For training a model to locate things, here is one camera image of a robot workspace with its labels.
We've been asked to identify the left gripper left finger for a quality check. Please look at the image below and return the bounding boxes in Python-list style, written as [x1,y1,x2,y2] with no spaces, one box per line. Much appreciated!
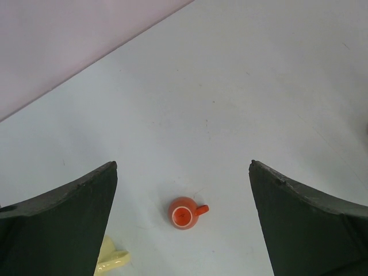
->
[1,161,117,275]

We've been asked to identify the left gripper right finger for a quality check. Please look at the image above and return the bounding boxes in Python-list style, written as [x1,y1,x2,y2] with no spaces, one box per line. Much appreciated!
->
[249,160,367,275]

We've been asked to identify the yellow mug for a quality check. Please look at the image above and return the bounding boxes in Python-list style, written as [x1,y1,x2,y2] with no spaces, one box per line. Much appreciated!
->
[94,235,131,275]

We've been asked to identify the small red-orange mug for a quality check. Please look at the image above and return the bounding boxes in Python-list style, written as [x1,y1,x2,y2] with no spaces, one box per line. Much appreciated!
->
[168,197,209,230]

